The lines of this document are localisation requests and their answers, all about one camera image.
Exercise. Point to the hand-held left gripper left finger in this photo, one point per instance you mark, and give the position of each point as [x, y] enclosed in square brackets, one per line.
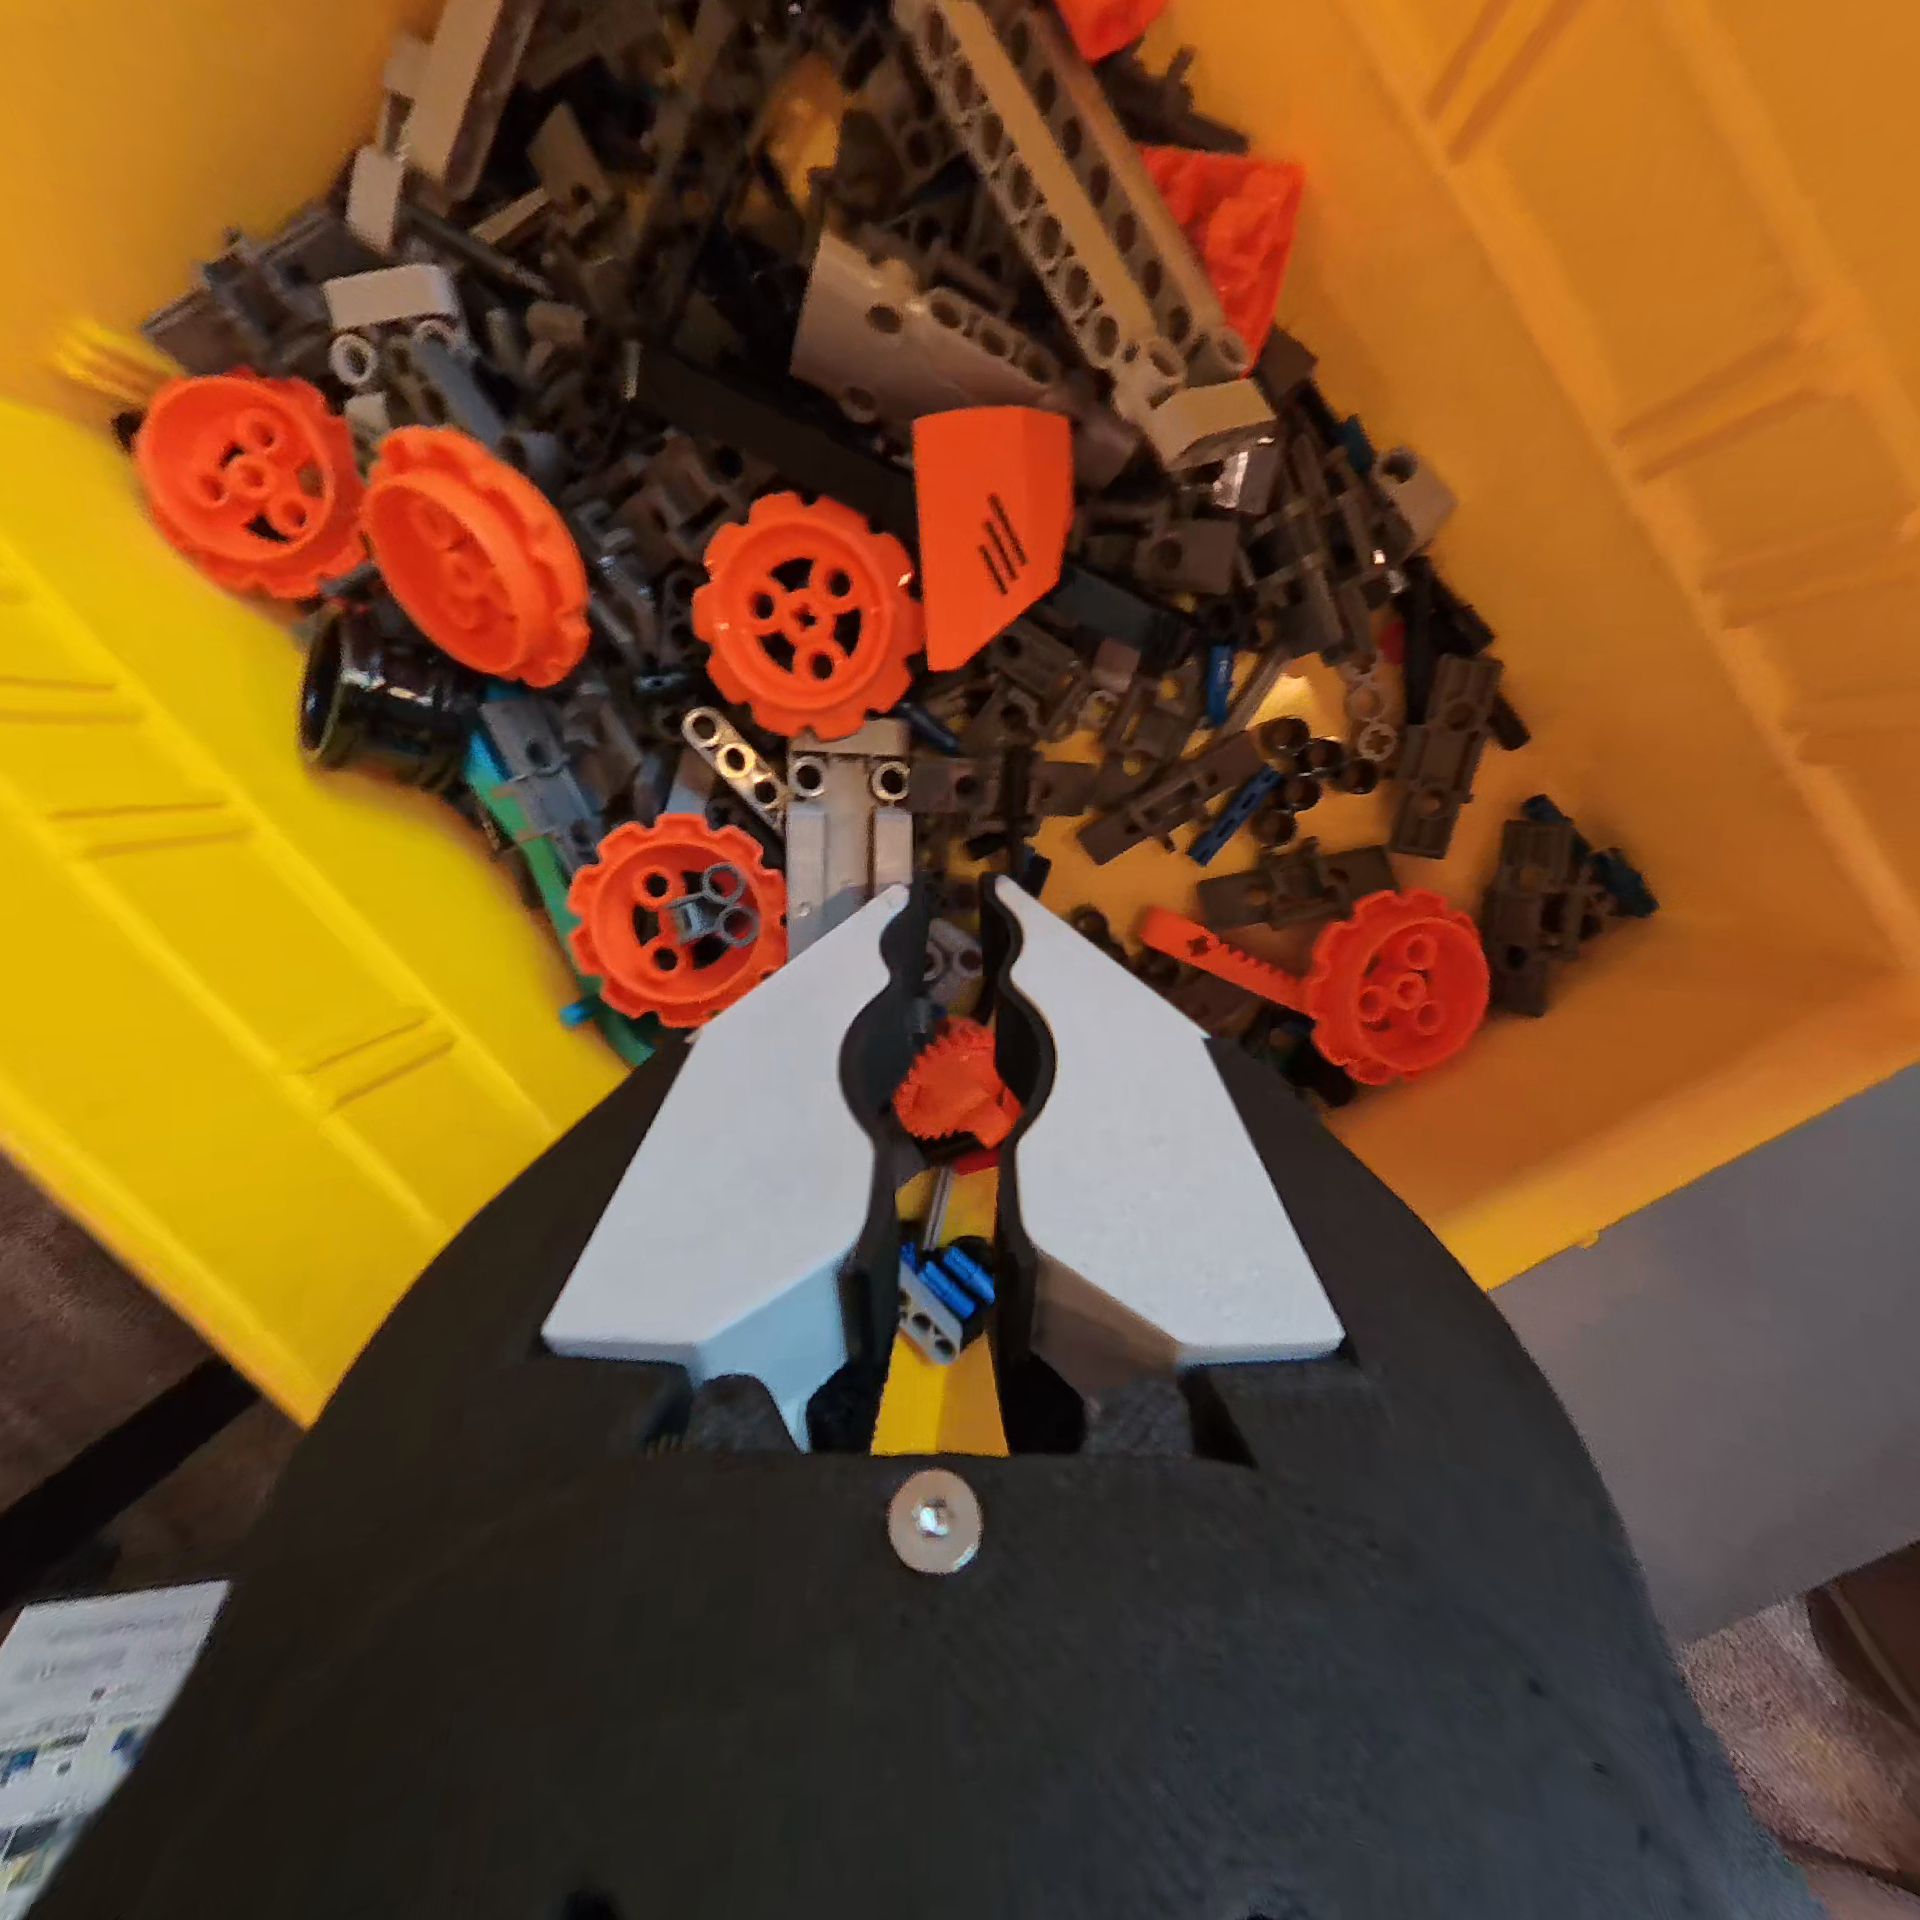
[720, 1184]

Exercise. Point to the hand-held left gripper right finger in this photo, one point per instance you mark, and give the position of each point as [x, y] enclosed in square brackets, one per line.
[1170, 1184]

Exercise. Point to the small orange gear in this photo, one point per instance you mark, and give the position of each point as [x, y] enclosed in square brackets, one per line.
[953, 1089]

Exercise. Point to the pile of building pieces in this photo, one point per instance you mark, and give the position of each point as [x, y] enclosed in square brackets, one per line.
[1200, 628]

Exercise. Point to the yellow parts bin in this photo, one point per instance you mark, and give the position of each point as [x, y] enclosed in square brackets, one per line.
[1650, 599]

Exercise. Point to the orange toothed rack piece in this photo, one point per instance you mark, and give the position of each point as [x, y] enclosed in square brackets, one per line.
[1215, 960]

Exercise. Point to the orange toothed wheel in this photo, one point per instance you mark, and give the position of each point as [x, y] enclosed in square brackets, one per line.
[1441, 1019]
[630, 938]
[511, 585]
[194, 494]
[750, 662]

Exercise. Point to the black rubber tyre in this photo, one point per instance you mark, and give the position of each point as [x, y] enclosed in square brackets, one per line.
[368, 705]

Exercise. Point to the orange curved panel piece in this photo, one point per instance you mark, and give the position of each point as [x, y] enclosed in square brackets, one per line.
[990, 494]

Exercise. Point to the printed paper label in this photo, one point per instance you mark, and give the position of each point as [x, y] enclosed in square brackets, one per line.
[90, 1695]

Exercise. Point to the orange wedge piece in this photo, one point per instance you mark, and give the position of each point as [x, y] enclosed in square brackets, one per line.
[1108, 24]
[1230, 241]

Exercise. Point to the long grey frame piece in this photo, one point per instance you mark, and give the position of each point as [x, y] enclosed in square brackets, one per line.
[1050, 180]

